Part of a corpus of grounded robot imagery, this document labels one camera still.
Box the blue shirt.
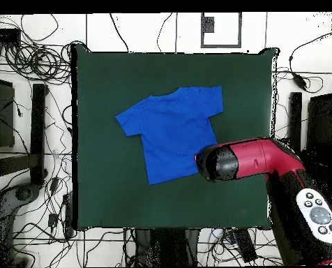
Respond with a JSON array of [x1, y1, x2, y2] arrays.
[[114, 85, 225, 186]]

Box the grey caster stand base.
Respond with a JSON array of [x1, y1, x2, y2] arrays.
[[0, 182, 43, 267]]

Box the grey square frame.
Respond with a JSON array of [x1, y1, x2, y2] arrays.
[[200, 12, 243, 49]]

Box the black box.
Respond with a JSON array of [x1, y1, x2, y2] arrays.
[[305, 93, 332, 160], [0, 77, 15, 149]]

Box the black flat device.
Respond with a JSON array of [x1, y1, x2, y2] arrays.
[[0, 28, 22, 44]]

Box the coiled black cables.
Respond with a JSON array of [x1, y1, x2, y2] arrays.
[[3, 40, 73, 85]]

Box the black stand frame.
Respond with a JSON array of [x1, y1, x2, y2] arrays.
[[0, 83, 49, 186], [289, 91, 303, 153]]

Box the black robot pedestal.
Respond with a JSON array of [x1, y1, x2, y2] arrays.
[[133, 228, 200, 267]]

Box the dark green tablecloth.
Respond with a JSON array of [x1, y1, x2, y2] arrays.
[[70, 43, 280, 231]]

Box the black power adapter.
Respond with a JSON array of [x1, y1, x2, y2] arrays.
[[292, 71, 308, 91]]

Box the black power strip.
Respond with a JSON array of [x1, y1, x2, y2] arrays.
[[61, 192, 75, 238], [232, 228, 258, 264]]

